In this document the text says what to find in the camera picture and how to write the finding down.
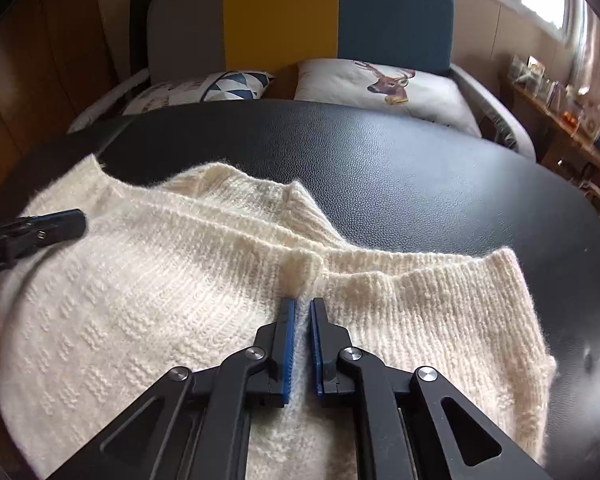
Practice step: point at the deer print pillow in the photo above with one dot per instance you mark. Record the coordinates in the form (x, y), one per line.
(391, 90)

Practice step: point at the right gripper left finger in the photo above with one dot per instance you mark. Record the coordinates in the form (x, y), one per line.
(194, 425)

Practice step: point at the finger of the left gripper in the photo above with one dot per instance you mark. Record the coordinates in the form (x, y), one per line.
(38, 232)

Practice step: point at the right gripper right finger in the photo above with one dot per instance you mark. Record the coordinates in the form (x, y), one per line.
(409, 425)

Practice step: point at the cream knitted sweater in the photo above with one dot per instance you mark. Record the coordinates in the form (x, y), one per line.
(185, 272)

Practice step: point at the patterned curtain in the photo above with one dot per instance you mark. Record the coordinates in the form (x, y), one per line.
(585, 72)

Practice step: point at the wooden desk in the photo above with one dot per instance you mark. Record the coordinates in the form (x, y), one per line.
(559, 147)

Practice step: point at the geometric pattern pillow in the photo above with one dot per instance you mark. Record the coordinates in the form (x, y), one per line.
(235, 85)

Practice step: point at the grey yellow blue sofa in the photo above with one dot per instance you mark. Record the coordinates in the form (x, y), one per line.
(182, 38)

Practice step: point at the wooden wardrobe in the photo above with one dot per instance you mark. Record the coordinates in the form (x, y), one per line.
(54, 63)

